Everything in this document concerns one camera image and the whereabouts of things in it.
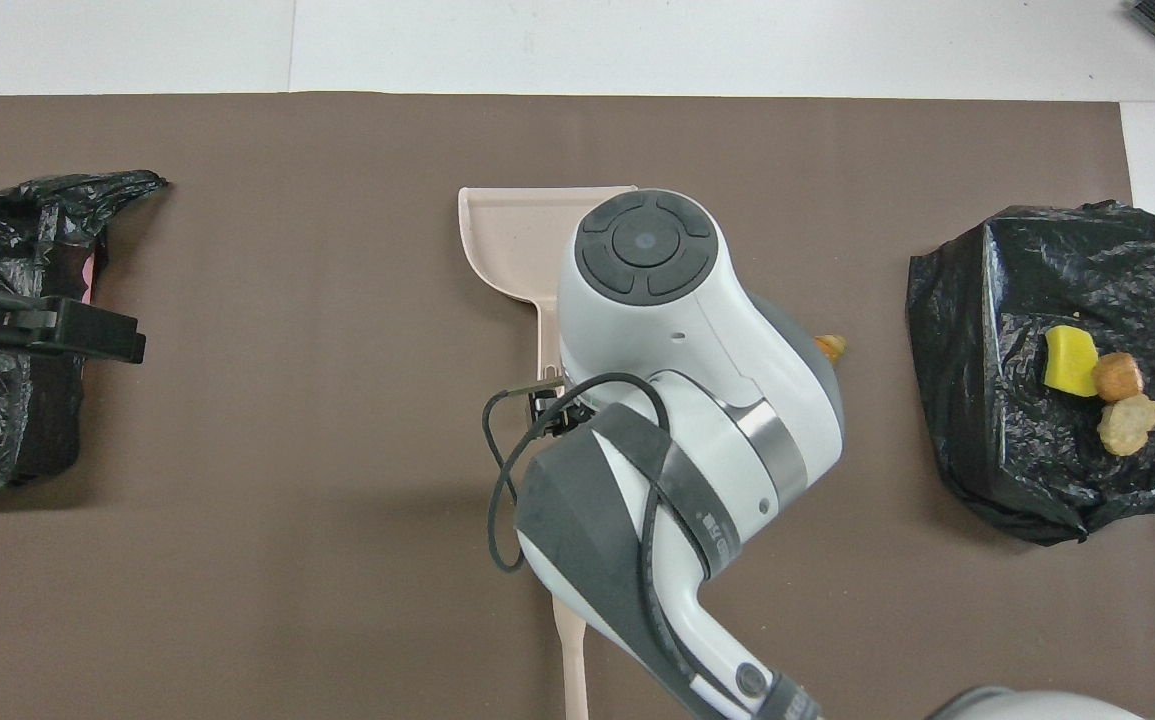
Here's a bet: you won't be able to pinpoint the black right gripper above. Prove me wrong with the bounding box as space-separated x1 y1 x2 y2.
529 385 593 437

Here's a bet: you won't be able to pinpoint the beige plastic dustpan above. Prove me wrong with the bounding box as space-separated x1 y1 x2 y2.
457 185 638 391

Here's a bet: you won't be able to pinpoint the beige hand brush black bristles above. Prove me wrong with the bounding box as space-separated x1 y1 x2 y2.
551 595 591 720

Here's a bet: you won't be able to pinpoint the yellow sponge chunk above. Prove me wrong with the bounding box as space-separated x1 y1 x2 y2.
1044 325 1101 397

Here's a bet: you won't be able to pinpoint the brown bread-like lump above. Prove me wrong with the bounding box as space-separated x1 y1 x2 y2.
1092 351 1146 403

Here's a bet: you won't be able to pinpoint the beige foam chunk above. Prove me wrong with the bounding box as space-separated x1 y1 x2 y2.
1096 393 1155 458

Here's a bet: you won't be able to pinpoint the brown paper table mat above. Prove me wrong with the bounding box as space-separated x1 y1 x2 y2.
0 92 1155 720

